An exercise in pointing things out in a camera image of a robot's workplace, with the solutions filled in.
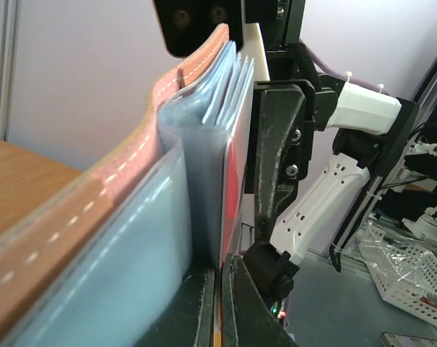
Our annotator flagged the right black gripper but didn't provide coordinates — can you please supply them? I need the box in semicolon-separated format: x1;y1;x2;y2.
245;1;319;242

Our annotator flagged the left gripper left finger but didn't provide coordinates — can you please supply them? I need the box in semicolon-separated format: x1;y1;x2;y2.
136;265;215;347

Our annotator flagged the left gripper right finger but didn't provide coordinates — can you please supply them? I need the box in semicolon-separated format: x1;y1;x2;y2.
221;254;296;347

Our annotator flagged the pink leather card holder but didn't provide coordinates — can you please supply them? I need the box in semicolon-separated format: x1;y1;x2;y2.
0;27;254;346

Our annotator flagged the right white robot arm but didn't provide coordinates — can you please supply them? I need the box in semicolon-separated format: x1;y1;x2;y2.
243;1;418;303

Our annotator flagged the right small circuit board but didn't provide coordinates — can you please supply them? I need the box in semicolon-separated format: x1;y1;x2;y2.
270;301;286;320

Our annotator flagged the smartphone on grey desk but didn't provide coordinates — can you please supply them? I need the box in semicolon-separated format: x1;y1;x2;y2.
377;325;437;347

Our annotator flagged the white perforated metal basket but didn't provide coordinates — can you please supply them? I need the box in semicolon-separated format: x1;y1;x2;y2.
357;221;437;327

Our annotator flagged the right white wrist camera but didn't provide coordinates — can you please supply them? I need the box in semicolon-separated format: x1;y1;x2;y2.
153;0;277;81

